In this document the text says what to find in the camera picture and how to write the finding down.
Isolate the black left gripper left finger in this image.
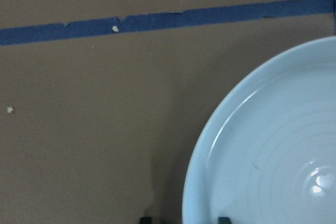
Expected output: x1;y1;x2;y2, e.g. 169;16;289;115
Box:
139;216;152;224

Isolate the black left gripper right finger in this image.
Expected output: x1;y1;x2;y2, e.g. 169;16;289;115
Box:
218;217;231;224

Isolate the light blue plate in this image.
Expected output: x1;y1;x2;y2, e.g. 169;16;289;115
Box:
182;37;335;223

